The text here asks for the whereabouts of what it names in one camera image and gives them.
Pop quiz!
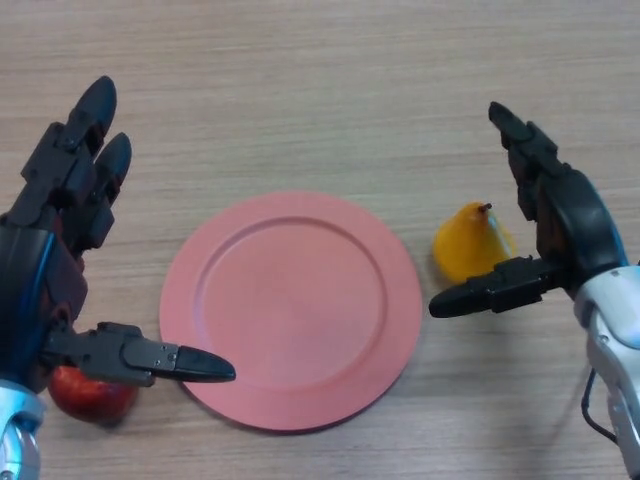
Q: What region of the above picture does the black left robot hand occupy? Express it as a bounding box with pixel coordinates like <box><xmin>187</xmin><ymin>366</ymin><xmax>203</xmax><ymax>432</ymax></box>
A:
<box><xmin>0</xmin><ymin>75</ymin><xmax>237</xmax><ymax>396</ymax></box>

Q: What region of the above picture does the yellow pear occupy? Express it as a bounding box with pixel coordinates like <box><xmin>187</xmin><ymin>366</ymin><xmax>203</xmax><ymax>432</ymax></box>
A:
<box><xmin>432</xmin><ymin>201</ymin><xmax>518</xmax><ymax>285</ymax></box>

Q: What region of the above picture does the red apple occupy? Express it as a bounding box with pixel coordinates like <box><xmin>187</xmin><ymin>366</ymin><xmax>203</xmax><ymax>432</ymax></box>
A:
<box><xmin>48</xmin><ymin>364</ymin><xmax>140</xmax><ymax>426</ymax></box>

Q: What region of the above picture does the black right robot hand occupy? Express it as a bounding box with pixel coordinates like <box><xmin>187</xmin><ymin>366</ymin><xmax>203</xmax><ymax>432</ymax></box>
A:
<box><xmin>428</xmin><ymin>101</ymin><xmax>629</xmax><ymax>320</ymax></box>

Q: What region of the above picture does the pink round plate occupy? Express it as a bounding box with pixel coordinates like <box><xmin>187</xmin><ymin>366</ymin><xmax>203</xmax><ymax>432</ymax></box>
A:
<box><xmin>159</xmin><ymin>191</ymin><xmax>424</xmax><ymax>434</ymax></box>

